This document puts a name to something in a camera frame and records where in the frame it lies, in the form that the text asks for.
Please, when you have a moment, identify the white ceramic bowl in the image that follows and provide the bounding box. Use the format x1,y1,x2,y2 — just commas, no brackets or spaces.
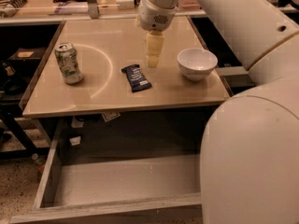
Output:
177,48,218,81

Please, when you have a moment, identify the open grey wooden drawer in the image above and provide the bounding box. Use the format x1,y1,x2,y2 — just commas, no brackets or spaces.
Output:
11,113,202,224

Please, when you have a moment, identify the blue rxbar wrapper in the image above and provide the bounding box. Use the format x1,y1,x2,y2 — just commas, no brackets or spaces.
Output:
121,64,152,92

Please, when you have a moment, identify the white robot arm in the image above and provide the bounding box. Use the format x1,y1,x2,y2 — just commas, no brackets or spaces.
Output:
138,0,299,224

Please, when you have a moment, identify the green white soda can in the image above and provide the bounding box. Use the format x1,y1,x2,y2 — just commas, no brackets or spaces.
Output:
54,42,84,85

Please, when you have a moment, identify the dark box with label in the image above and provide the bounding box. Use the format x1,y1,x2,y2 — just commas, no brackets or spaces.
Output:
8,48,46,64

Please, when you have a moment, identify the pink plastic basket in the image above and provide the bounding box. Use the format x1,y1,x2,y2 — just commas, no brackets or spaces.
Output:
178,0,201,9

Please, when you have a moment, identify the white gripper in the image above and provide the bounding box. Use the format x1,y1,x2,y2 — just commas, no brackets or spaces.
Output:
135,0,176,68

